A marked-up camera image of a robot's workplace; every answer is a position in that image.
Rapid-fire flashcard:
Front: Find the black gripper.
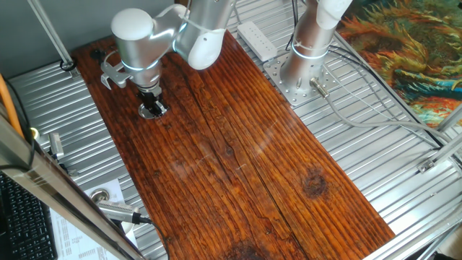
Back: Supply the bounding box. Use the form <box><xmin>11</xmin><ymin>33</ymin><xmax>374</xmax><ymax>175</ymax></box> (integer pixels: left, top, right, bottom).
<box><xmin>139</xmin><ymin>90</ymin><xmax>169</xmax><ymax>117</ymax></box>

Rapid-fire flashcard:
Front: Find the small round steel plate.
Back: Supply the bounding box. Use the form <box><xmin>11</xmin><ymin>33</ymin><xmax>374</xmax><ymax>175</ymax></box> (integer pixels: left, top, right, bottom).
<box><xmin>137</xmin><ymin>102</ymin><xmax>170</xmax><ymax>120</ymax></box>

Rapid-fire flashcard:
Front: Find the brown wooden board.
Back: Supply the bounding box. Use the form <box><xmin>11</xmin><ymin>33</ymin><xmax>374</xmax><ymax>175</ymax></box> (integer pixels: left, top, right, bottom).
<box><xmin>71</xmin><ymin>30</ymin><xmax>396</xmax><ymax>260</ymax></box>

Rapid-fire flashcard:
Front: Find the small round metal tin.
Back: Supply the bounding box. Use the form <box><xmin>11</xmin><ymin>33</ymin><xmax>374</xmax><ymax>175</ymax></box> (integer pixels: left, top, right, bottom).
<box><xmin>90</xmin><ymin>188</ymin><xmax>110</xmax><ymax>204</ymax></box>

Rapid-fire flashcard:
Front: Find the small silver mounted device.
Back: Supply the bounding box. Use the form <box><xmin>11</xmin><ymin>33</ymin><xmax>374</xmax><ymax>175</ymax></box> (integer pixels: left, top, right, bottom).
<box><xmin>48</xmin><ymin>132</ymin><xmax>79</xmax><ymax>177</ymax></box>

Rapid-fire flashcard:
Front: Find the white power strip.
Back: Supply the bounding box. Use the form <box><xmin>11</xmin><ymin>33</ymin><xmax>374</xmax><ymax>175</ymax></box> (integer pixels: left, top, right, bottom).
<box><xmin>237</xmin><ymin>20</ymin><xmax>278</xmax><ymax>62</ymax></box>

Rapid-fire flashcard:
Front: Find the small white ceramic dish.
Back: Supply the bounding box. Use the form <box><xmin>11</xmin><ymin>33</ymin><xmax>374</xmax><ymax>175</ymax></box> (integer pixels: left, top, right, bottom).
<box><xmin>118</xmin><ymin>220</ymin><xmax>137</xmax><ymax>238</ymax></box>

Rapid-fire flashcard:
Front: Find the orange pipe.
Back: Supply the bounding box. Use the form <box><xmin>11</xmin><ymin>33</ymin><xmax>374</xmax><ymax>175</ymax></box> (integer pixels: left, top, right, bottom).
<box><xmin>0</xmin><ymin>74</ymin><xmax>25</xmax><ymax>138</ymax></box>

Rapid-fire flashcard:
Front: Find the printed paper sheet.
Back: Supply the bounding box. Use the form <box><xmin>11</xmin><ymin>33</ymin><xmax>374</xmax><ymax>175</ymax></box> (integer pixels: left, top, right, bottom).
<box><xmin>50</xmin><ymin>178</ymin><xmax>140</xmax><ymax>260</ymax></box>

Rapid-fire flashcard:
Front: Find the black keyboard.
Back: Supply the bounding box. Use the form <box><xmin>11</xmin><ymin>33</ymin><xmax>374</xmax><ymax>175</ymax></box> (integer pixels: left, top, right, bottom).
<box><xmin>0</xmin><ymin>171</ymin><xmax>58</xmax><ymax>260</ymax></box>

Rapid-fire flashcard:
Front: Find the colourful painted cloth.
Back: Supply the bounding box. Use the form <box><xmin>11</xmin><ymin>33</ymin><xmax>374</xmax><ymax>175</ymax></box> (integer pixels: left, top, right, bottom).
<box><xmin>337</xmin><ymin>0</ymin><xmax>462</xmax><ymax>128</ymax></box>

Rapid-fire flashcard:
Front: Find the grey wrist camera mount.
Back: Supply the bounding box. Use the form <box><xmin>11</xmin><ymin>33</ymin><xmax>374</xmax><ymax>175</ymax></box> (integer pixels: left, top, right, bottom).
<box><xmin>100</xmin><ymin>61</ymin><xmax>133</xmax><ymax>90</ymax></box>

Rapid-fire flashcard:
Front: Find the black cable plug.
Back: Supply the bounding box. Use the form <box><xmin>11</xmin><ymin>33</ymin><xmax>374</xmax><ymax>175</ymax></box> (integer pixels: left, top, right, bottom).
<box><xmin>89</xmin><ymin>48</ymin><xmax>106</xmax><ymax>63</ymax></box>

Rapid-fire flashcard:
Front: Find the silver camera with cable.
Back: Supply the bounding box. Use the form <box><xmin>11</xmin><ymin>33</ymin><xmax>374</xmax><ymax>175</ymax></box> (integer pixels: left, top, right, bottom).
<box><xmin>95</xmin><ymin>199</ymin><xmax>144</xmax><ymax>225</ymax></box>

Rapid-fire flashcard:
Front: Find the aluminium frame post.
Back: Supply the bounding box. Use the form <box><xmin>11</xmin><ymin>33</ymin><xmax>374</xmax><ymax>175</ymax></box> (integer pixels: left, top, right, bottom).
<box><xmin>27</xmin><ymin>0</ymin><xmax>77</xmax><ymax>72</ymax></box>

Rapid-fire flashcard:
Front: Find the black camera cable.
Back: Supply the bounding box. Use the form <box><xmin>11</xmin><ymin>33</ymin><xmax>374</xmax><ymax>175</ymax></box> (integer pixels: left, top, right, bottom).
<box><xmin>139</xmin><ymin>215</ymin><xmax>171</xmax><ymax>260</ymax></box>

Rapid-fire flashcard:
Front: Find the shiny steel frame bar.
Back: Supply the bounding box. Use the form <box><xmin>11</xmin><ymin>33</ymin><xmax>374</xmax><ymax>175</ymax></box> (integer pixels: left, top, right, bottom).
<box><xmin>0</xmin><ymin>104</ymin><xmax>146</xmax><ymax>260</ymax></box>

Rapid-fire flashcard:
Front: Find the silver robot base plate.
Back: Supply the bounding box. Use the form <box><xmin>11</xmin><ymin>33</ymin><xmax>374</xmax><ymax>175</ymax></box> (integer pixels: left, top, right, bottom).
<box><xmin>262</xmin><ymin>53</ymin><xmax>342</xmax><ymax>107</ymax></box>

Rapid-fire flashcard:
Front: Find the thick grey base cable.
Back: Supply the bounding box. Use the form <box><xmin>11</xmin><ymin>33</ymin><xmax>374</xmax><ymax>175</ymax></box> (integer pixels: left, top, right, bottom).
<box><xmin>309</xmin><ymin>77</ymin><xmax>462</xmax><ymax>145</ymax></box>

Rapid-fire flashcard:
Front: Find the aluminium frame strut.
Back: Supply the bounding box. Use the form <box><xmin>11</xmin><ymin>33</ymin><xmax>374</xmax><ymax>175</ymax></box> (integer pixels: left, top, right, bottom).
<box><xmin>417</xmin><ymin>104</ymin><xmax>462</xmax><ymax>174</ymax></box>

